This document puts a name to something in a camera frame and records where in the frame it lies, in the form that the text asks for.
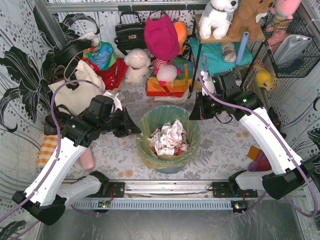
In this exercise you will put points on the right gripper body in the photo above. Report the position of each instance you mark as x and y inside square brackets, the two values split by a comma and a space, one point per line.
[203, 107]

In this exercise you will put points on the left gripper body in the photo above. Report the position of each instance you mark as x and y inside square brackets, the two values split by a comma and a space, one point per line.
[124, 122]

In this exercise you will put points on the yellow trash bag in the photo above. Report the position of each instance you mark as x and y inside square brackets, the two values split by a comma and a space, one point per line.
[150, 155]

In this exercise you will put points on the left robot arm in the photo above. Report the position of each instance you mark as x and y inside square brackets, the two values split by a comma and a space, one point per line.
[45, 199]

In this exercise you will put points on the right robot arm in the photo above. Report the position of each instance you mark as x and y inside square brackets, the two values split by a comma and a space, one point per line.
[288, 170]

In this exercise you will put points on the teal trash bin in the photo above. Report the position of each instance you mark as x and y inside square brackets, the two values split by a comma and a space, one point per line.
[172, 168]

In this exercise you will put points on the crumpled paper trash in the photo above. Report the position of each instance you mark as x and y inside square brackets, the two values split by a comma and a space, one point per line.
[169, 140]

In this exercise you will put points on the cream canvas tote bag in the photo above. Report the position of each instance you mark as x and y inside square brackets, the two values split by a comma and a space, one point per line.
[78, 98]

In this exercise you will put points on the brown patterned bag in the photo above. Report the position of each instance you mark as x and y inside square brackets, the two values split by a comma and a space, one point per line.
[62, 115]

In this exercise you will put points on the colorful patterned bag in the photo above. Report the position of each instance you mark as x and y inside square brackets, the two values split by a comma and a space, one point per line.
[100, 57]

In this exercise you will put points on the magenta fuzzy bag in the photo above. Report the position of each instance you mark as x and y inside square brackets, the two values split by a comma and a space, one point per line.
[161, 38]

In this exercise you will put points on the rainbow striped cloth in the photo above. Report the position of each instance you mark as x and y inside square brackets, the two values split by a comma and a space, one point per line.
[179, 86]

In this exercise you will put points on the red cloth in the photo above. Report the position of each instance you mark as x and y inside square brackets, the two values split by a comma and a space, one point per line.
[113, 76]

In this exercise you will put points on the pink cylinder toy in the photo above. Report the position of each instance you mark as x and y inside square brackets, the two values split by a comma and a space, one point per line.
[87, 159]

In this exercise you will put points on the pink pig plush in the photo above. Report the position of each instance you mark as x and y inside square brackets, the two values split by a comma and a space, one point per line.
[165, 71]

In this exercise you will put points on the teal folded cloth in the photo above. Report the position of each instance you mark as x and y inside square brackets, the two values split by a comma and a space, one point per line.
[212, 57]

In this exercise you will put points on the yellow duck plush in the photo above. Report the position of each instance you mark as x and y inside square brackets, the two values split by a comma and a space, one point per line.
[263, 77]

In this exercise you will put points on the white lamb plush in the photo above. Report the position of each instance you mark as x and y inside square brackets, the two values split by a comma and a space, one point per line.
[138, 62]

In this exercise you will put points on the orange checkered towel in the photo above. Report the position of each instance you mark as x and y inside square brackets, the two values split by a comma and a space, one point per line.
[47, 148]

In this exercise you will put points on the purple orange toy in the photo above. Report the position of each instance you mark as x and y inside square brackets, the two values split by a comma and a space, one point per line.
[259, 161]

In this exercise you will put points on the orange plush toy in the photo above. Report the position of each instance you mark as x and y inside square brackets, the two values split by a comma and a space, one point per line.
[181, 31]

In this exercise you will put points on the black shelf rack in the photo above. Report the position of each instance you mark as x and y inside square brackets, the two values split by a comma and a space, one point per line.
[195, 85]

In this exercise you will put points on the black leather handbag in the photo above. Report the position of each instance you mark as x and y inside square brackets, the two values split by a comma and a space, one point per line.
[130, 36]

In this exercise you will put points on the white husky plush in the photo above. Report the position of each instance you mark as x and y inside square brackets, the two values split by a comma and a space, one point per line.
[216, 18]

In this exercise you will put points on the brown dog plush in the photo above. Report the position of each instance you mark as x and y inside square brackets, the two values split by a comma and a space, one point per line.
[245, 16]

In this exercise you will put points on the silver pouch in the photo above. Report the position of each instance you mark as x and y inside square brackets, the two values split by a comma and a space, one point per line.
[291, 48]

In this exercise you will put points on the pink plush toy top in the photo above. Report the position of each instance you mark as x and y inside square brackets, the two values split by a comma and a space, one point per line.
[283, 11]

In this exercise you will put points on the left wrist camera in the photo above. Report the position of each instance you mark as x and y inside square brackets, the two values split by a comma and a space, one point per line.
[117, 105]

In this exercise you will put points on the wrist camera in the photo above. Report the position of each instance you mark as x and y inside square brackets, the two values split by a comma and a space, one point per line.
[208, 81]
[117, 105]

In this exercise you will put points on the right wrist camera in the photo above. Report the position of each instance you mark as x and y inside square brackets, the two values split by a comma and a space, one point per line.
[208, 81]

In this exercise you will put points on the black wire basket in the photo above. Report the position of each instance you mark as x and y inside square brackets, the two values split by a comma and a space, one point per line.
[306, 62]

